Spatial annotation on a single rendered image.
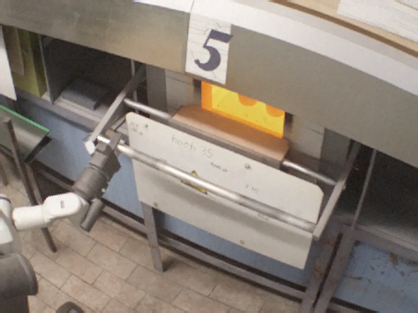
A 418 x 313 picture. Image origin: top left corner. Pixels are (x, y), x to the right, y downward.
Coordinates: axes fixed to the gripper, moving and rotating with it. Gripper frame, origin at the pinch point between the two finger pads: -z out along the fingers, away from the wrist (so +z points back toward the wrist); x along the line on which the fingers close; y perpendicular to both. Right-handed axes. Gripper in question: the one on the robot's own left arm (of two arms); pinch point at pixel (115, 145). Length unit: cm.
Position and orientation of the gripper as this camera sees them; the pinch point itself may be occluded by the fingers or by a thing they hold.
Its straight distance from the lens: 162.0
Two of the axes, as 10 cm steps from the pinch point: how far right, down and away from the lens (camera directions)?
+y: -8.7, -3.5, 3.6
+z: -4.8, 7.8, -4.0
